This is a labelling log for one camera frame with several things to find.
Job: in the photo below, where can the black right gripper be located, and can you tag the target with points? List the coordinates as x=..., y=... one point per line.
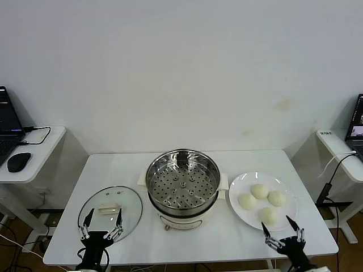
x=293, y=249

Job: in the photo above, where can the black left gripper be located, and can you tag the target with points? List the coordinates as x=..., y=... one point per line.
x=95, y=243

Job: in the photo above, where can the white steamed baozi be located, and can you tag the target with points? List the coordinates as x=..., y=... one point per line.
x=246, y=201
x=259, y=191
x=269, y=216
x=277, y=198

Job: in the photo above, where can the round glass pot lid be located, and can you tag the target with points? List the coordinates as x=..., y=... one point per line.
x=129, y=202

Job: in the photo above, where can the stainless steel steamer basket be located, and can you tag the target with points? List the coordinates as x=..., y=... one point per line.
x=170, y=184

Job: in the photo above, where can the white round plate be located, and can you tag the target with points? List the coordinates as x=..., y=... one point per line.
x=241, y=184

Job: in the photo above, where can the cream electric cooking pot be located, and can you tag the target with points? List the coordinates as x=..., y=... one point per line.
x=181, y=220

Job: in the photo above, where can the white side table with mouse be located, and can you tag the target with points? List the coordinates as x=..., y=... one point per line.
x=42, y=158

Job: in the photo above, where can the white side table with label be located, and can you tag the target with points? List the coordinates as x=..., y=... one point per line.
x=334, y=147

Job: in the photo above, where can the black computer mouse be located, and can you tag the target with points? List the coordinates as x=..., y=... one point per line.
x=18, y=162

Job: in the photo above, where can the black laptop with dark screen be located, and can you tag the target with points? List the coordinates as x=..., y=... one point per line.
x=8, y=113

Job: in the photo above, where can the black laptop showing camera views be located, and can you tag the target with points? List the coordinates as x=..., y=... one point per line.
x=356, y=122

